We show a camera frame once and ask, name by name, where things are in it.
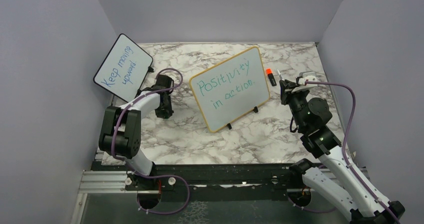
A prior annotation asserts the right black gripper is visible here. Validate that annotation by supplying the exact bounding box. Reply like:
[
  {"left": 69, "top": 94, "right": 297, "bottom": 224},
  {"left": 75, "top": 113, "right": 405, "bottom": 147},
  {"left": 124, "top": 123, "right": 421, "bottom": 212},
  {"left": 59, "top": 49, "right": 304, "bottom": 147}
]
[{"left": 280, "top": 79, "right": 309, "bottom": 131}]

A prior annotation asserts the yellow-framed whiteboard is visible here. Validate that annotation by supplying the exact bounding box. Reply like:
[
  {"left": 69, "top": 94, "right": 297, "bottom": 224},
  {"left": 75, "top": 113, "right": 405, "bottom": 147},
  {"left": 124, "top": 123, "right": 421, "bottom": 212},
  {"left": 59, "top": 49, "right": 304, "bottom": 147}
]
[{"left": 188, "top": 46, "right": 270, "bottom": 133}]

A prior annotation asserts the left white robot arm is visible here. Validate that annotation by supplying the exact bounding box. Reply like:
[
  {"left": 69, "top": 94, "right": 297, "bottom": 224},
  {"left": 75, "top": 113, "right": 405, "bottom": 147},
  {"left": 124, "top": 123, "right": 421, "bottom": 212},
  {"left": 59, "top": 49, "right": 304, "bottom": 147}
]
[{"left": 98, "top": 75, "right": 174, "bottom": 189}]

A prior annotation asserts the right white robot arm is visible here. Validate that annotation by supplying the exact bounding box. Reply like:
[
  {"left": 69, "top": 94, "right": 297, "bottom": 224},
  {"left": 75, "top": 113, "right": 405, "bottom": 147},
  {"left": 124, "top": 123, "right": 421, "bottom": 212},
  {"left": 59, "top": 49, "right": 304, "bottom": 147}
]
[{"left": 279, "top": 77, "right": 405, "bottom": 223}]

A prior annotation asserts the black-framed whiteboard with writing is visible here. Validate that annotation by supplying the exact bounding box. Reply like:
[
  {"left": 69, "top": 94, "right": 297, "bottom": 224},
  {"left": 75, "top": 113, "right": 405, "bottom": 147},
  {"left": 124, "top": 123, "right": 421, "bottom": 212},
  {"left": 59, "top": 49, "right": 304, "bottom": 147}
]
[{"left": 93, "top": 34, "right": 154, "bottom": 102}]

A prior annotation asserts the orange-capped black highlighter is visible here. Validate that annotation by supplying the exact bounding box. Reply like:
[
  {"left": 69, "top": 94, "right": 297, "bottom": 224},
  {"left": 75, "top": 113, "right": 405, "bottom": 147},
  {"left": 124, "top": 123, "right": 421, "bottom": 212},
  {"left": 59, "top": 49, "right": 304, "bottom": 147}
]
[{"left": 265, "top": 68, "right": 277, "bottom": 86}]

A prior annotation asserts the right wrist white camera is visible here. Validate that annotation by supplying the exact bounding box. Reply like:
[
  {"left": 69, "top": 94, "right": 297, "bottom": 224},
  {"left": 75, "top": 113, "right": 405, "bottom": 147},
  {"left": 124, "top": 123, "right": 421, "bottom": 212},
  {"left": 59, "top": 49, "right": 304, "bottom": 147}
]
[{"left": 292, "top": 71, "right": 318, "bottom": 93}]

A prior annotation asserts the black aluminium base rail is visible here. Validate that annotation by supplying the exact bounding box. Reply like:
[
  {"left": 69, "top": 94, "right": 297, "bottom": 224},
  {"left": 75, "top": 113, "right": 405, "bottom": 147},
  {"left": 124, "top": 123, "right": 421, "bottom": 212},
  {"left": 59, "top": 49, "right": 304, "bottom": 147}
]
[{"left": 78, "top": 162, "right": 311, "bottom": 202}]

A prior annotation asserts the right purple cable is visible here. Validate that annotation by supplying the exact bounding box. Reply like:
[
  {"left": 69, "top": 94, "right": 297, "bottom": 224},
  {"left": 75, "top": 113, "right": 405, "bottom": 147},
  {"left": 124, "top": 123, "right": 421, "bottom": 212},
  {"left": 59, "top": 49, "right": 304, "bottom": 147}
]
[{"left": 287, "top": 80, "right": 402, "bottom": 224}]

